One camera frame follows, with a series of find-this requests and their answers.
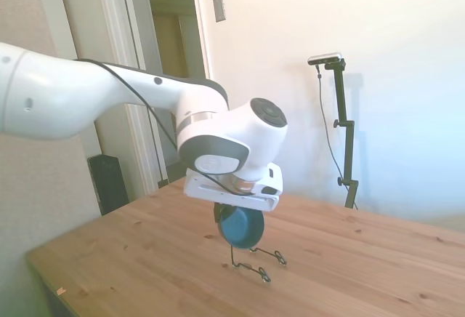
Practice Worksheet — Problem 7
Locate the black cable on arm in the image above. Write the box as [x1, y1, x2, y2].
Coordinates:
[76, 58, 259, 197]

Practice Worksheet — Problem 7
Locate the grey exterior camera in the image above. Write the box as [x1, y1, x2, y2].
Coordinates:
[307, 52, 344, 67]

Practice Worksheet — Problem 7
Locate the grey wall switch plate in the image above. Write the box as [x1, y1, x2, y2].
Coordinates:
[212, 0, 227, 24]

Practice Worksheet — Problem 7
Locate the black wire dish rack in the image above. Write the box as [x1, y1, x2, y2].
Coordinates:
[228, 245, 288, 286]

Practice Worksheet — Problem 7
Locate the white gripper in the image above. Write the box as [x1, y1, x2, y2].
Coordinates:
[183, 162, 285, 226]

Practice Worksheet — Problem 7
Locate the black tower appliance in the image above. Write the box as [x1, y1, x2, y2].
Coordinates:
[87, 153, 130, 217]

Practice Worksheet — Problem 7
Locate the black camera stand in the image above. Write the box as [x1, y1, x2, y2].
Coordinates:
[323, 58, 361, 209]

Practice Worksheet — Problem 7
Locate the blue bowl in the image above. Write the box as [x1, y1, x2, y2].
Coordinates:
[217, 206, 266, 251]

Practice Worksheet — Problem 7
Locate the white door frame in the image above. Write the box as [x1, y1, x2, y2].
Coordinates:
[92, 0, 215, 198]

